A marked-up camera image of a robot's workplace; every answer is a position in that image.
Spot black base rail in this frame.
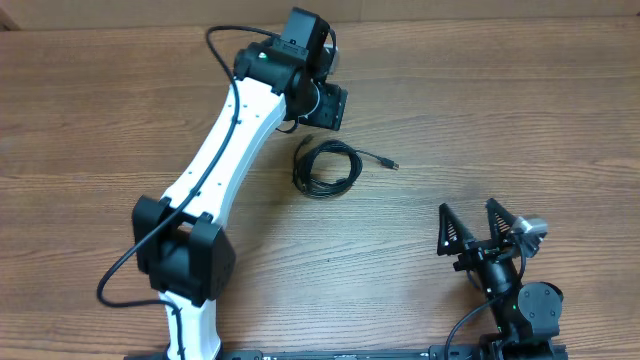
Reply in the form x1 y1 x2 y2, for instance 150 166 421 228
124 345 569 360

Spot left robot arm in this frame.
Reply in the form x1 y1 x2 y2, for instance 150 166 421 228
132 8 347 359

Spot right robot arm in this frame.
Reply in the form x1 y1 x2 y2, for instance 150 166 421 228
429 198 568 359

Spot black USB cable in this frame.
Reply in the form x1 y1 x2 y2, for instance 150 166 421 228
291 133 401 200

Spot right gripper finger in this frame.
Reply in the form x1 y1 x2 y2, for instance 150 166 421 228
437 203 476 256
485 198 516 245

